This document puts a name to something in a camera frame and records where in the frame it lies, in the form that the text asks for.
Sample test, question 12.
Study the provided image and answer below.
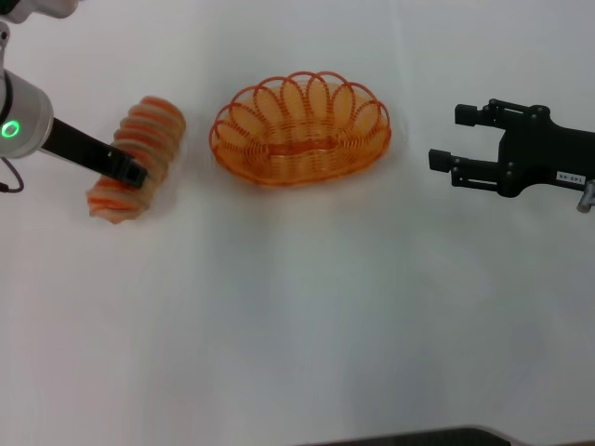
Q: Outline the left wrist camera housing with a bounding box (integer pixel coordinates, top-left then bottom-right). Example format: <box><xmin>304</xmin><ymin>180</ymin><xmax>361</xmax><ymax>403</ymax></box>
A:
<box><xmin>0</xmin><ymin>0</ymin><xmax>80</xmax><ymax>24</ymax></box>

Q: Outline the orange wire basket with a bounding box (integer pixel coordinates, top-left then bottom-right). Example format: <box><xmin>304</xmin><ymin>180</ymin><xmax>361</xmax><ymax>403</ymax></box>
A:
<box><xmin>208</xmin><ymin>71</ymin><xmax>391</xmax><ymax>187</ymax></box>

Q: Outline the orange striped bread roll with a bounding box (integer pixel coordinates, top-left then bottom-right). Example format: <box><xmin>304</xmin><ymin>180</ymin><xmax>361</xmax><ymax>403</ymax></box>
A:
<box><xmin>86</xmin><ymin>96</ymin><xmax>187</xmax><ymax>225</ymax></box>

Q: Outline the silver right gripper stub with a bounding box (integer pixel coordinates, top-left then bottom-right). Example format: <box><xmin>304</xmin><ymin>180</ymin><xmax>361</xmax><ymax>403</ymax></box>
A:
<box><xmin>575</xmin><ymin>181</ymin><xmax>595</xmax><ymax>214</ymax></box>

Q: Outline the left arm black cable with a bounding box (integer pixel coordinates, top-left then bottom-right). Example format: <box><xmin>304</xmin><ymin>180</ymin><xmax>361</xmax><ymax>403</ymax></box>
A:
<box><xmin>0</xmin><ymin>156</ymin><xmax>26</xmax><ymax>194</ymax></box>

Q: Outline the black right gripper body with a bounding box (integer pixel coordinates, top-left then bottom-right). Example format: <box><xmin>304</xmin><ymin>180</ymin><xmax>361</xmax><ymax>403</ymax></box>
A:
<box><xmin>496</xmin><ymin>120</ymin><xmax>595</xmax><ymax>199</ymax></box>

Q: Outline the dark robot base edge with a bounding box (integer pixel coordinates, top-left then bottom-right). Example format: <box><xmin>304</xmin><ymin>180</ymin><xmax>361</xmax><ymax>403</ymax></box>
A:
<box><xmin>297</xmin><ymin>425</ymin><xmax>526</xmax><ymax>446</ymax></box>

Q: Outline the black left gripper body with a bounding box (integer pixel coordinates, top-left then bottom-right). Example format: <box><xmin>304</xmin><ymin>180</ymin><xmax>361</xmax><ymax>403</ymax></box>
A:
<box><xmin>40</xmin><ymin>117</ymin><xmax>112</xmax><ymax>180</ymax></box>

